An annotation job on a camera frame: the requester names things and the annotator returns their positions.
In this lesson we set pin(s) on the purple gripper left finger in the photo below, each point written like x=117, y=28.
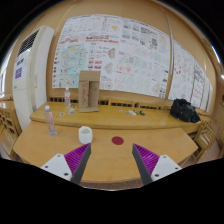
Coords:
x=70, y=166

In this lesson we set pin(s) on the wooden chair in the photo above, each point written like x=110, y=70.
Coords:
x=9, y=131
x=206, y=140

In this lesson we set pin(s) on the far clear water bottle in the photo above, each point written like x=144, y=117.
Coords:
x=67, y=97

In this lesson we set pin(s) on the white standing air conditioner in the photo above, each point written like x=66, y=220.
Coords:
x=29, y=75

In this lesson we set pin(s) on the red round coaster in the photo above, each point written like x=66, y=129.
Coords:
x=117, y=140

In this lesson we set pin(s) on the white cup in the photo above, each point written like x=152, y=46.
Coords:
x=85, y=135

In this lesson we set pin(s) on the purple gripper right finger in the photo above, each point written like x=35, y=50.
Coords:
x=151, y=166

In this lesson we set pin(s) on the clear plastic water bottle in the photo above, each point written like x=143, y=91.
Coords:
x=50, y=121

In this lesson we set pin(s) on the small items on table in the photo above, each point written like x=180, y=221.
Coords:
x=133, y=112

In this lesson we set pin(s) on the black backpack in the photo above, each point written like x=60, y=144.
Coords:
x=184, y=111

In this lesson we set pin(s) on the brown cardboard box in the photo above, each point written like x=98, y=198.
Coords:
x=88, y=91

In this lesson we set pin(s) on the wooden chair left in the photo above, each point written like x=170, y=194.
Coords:
x=9, y=131

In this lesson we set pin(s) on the wooden chair right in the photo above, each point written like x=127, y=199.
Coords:
x=206, y=140

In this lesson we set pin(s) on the large wall poster board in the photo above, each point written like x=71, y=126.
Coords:
x=130, y=56

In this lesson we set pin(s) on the right wall poster board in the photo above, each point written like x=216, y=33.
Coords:
x=189, y=81

